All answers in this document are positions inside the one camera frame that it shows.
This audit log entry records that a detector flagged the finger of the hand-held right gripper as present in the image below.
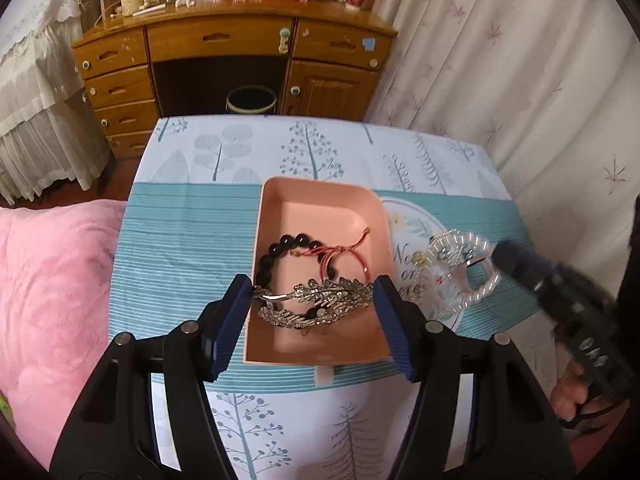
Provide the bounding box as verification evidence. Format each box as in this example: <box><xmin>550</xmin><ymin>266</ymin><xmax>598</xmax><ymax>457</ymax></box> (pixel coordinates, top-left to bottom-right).
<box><xmin>492</xmin><ymin>239</ymin><xmax>556</xmax><ymax>292</ymax></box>

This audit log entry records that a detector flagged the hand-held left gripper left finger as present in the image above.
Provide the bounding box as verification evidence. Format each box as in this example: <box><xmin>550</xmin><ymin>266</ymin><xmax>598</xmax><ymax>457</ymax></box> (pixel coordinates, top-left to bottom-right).
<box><xmin>49</xmin><ymin>274</ymin><xmax>251</xmax><ymax>480</ymax></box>

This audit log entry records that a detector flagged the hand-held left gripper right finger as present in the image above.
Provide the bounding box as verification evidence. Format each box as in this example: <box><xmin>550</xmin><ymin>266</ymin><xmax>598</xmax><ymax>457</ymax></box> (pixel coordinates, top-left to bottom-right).
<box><xmin>372</xmin><ymin>274</ymin><xmax>576</xmax><ymax>480</ymax></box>

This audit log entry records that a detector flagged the silver leaf hair clip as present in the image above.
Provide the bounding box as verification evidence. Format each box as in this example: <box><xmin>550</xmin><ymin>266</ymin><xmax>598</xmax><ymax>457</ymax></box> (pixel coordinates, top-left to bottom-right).
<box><xmin>252</xmin><ymin>280</ymin><xmax>375</xmax><ymax>331</ymax></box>

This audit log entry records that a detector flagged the black bead bracelet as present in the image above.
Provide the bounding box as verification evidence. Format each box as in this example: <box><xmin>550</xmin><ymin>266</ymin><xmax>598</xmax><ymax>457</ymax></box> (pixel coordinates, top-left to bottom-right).
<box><xmin>254</xmin><ymin>232</ymin><xmax>331</xmax><ymax>323</ymax></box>

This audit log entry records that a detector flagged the red string bracelet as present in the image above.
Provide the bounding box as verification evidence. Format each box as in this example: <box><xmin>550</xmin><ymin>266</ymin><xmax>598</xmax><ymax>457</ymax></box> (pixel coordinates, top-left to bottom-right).
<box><xmin>292</xmin><ymin>227</ymin><xmax>373</xmax><ymax>281</ymax></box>

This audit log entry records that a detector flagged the pink plastic tray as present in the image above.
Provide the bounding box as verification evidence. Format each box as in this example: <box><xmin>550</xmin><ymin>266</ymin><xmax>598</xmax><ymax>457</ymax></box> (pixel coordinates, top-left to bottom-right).
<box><xmin>243</xmin><ymin>176</ymin><xmax>396</xmax><ymax>386</ymax></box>

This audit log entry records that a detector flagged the person's right hand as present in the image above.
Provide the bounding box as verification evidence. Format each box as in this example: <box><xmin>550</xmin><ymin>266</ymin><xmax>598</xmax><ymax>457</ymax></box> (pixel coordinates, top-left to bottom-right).
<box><xmin>550</xmin><ymin>359</ymin><xmax>603</xmax><ymax>423</ymax></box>

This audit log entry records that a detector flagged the tree print tablecloth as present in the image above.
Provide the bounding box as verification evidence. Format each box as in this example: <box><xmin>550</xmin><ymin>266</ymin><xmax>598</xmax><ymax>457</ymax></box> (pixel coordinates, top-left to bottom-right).
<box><xmin>112</xmin><ymin>116</ymin><xmax>551</xmax><ymax>480</ymax></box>

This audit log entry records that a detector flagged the white floral curtain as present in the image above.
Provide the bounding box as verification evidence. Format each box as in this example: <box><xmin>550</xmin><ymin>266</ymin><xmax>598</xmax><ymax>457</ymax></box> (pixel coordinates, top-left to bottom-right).
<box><xmin>362</xmin><ymin>0</ymin><xmax>640</xmax><ymax>271</ymax></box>

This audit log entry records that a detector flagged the fluffy pink blanket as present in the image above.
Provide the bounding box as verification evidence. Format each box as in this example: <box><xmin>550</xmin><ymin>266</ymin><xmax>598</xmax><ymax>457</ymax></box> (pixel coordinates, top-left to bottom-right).
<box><xmin>0</xmin><ymin>200</ymin><xmax>128</xmax><ymax>471</ymax></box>

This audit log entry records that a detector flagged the black trash bin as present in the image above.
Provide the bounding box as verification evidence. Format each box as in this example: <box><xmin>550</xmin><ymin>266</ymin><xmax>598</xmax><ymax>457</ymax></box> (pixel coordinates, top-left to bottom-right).
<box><xmin>226</xmin><ymin>86</ymin><xmax>277</xmax><ymax>115</ymax></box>

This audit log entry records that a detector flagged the wooden desk with drawers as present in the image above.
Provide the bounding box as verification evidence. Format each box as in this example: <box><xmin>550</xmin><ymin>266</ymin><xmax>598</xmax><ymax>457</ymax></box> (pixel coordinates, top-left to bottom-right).
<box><xmin>72</xmin><ymin>0</ymin><xmax>398</xmax><ymax>158</ymax></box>

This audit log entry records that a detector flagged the white lace furniture cover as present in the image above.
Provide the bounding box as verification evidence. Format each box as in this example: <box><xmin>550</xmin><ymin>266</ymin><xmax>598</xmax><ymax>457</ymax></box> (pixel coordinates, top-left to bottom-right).
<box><xmin>0</xmin><ymin>0</ymin><xmax>113</xmax><ymax>206</ymax></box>

